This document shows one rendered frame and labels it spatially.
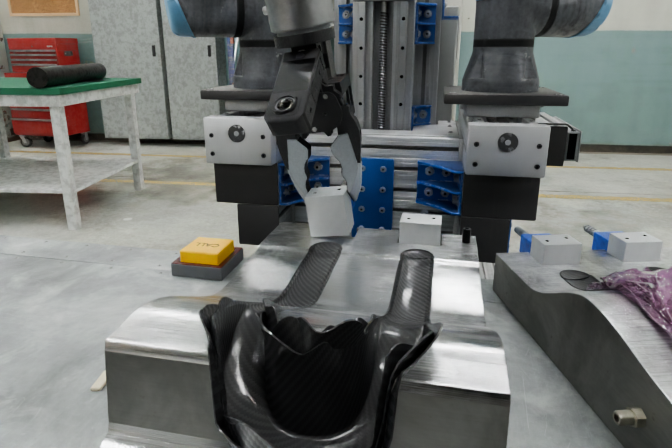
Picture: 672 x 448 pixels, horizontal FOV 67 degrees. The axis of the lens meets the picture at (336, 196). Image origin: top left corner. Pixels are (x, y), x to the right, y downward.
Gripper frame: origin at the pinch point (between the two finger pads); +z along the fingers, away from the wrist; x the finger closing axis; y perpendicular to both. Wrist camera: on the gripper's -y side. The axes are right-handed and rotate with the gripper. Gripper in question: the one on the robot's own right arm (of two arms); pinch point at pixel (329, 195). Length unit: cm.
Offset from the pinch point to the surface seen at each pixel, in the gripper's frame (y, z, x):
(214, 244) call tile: 4.0, 8.2, 20.2
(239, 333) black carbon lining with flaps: -28.6, -1.3, 0.5
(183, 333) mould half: -32.3, -4.3, 2.4
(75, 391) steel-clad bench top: -26.2, 7.5, 21.1
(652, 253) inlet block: 6.3, 14.1, -39.5
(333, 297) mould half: -16.6, 3.9, -3.4
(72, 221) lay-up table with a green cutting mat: 190, 85, 228
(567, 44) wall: 537, 73, -132
